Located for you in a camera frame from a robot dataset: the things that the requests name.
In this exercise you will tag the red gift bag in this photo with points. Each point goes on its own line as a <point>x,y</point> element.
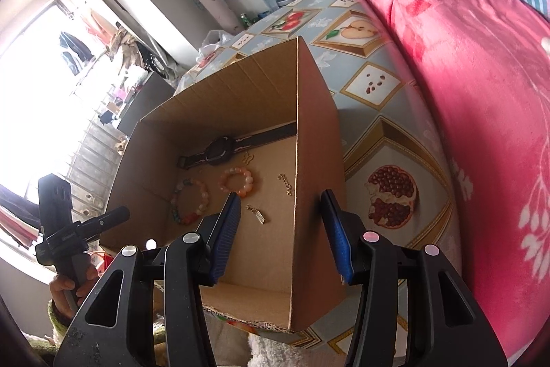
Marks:
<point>104,261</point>

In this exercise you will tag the person's left hand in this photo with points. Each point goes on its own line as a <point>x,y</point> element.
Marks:
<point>62,298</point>

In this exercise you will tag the hanging dark garment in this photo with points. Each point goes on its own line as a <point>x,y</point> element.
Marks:
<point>75,49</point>

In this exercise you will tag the person's left forearm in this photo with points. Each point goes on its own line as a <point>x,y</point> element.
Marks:
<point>51,326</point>

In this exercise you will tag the brown cardboard box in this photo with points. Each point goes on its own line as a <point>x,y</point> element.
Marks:
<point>318,135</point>

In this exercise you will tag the pile of bags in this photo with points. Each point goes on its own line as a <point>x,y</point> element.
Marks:
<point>129,49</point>

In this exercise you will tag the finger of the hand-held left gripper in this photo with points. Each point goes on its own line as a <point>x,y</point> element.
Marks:
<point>107,218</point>

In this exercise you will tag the metal window railing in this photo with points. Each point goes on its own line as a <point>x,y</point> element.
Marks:
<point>86,169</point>

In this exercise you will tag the pink floral blanket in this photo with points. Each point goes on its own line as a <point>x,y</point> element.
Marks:
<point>472,92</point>

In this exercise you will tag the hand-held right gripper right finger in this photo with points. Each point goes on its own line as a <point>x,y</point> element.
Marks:
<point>337,238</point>

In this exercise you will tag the white paper roll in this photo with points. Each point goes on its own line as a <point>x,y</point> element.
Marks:
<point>210,1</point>

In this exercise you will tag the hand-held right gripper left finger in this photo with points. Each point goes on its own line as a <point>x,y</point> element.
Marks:
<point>225,238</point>

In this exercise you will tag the green bottle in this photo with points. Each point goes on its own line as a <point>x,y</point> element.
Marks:
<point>245,19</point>

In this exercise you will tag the gold butterfly charm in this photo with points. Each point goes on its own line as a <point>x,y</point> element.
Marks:
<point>247,159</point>

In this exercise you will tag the white fluffy robe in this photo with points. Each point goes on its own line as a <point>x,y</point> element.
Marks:
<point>266,350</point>

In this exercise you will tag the white plastic bag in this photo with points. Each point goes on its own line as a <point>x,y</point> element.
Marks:
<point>212,42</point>

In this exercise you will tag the grey cabinet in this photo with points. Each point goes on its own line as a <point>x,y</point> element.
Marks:
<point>146,104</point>

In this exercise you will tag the hanging pink garment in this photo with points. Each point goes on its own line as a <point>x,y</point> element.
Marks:
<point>96,25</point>

